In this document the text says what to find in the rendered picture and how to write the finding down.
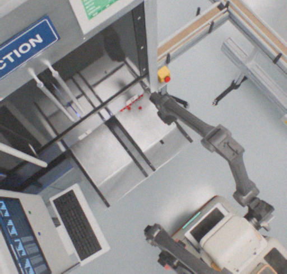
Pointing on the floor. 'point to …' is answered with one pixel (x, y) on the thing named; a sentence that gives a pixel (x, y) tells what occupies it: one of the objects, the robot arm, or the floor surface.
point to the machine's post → (151, 34)
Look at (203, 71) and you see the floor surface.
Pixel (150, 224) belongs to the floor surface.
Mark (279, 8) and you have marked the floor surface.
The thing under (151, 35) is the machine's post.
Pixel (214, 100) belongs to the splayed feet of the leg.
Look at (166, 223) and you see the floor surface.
